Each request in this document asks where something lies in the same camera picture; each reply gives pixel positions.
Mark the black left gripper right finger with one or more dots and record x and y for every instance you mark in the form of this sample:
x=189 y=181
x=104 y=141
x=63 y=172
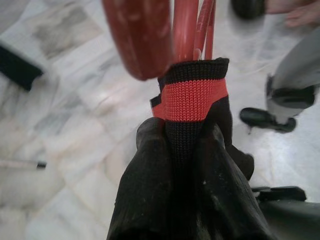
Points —
x=225 y=200

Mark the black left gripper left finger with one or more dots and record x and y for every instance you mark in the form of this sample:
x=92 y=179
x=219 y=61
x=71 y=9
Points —
x=145 y=187

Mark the black jacket red stripe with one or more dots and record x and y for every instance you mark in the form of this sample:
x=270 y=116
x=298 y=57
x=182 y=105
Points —
x=192 y=100

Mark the red plastic clothes hanger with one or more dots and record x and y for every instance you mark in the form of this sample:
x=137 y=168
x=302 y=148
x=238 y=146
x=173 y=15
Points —
x=140 y=37

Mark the black robot left foot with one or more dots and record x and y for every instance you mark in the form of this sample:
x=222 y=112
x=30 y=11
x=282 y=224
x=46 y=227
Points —
x=260 y=117

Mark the black robot foot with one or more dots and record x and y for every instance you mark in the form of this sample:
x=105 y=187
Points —
x=260 y=117
x=250 y=8

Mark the silver metal clothes rack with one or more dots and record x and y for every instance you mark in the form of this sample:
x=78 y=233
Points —
x=41 y=164

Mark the grey robot left leg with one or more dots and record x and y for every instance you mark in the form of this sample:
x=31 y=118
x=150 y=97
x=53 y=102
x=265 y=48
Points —
x=295 y=67

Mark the black printed t-shirt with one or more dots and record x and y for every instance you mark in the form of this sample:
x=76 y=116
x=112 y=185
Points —
x=17 y=65

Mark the black robot right foot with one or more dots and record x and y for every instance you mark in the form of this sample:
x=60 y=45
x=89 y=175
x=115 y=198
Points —
x=250 y=8

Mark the person bare foot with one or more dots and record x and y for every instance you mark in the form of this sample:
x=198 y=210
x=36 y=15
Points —
x=302 y=17

